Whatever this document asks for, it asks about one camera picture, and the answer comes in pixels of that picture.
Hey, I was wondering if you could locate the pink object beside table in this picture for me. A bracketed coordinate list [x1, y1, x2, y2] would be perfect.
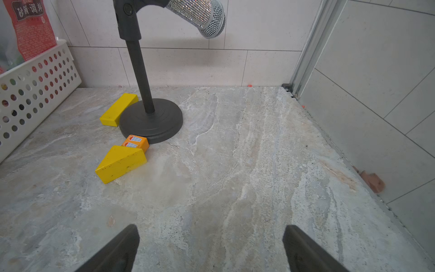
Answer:
[352, 165, 385, 194]

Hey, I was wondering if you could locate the red seasoning packet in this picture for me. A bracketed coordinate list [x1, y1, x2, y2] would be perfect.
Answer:
[7, 1, 57, 61]

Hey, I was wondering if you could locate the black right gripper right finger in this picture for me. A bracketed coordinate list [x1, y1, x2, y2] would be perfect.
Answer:
[283, 225, 349, 272]

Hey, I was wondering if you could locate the white perforated plastic basket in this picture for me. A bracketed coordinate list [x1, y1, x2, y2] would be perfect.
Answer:
[1, 40, 82, 160]

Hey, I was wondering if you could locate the small orange box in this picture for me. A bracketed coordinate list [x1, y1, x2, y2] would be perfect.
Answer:
[122, 135, 150, 153]

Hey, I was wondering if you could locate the black microphone stand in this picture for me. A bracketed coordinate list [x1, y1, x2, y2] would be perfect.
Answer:
[113, 0, 183, 144]

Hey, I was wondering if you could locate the yellow wedge block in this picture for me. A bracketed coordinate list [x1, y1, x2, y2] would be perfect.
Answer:
[95, 146, 147, 184]

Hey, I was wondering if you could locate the yellow rectangular block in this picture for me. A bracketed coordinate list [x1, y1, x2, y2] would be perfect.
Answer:
[100, 94, 139, 127]

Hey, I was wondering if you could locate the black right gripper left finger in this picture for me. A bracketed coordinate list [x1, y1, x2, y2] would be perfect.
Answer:
[76, 224, 140, 272]

